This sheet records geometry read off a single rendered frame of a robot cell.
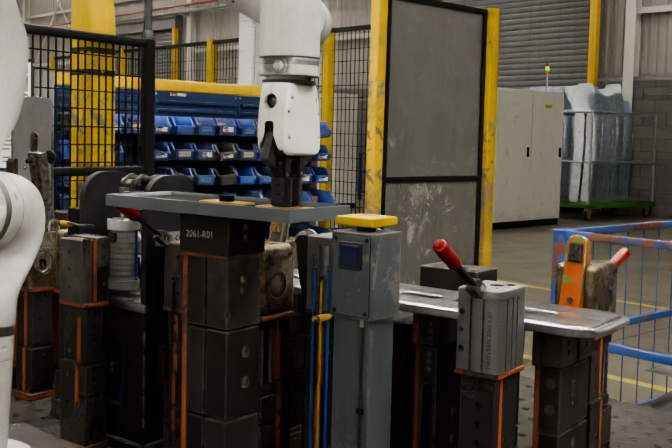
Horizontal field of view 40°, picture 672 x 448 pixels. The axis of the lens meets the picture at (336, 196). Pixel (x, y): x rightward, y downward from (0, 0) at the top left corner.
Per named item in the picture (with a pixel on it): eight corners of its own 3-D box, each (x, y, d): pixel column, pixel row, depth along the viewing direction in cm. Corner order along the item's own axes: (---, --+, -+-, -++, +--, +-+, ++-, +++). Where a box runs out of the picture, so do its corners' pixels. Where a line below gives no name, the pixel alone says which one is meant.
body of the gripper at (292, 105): (293, 71, 122) (291, 156, 123) (330, 76, 131) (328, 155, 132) (246, 71, 126) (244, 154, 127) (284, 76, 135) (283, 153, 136)
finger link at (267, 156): (260, 143, 122) (274, 174, 125) (284, 106, 127) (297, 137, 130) (253, 142, 123) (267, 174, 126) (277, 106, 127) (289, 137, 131)
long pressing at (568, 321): (642, 318, 146) (643, 309, 146) (588, 342, 128) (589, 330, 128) (84, 241, 228) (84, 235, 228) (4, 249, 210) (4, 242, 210)
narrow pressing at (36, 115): (53, 236, 228) (54, 97, 225) (12, 239, 218) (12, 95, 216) (51, 236, 228) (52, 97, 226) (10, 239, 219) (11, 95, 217)
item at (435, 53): (366, 391, 459) (377, -16, 446) (347, 385, 469) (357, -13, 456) (496, 361, 529) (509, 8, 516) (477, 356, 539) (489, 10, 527)
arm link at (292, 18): (271, 61, 134) (251, 55, 125) (273, -31, 133) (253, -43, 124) (327, 61, 132) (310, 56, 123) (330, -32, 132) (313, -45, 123)
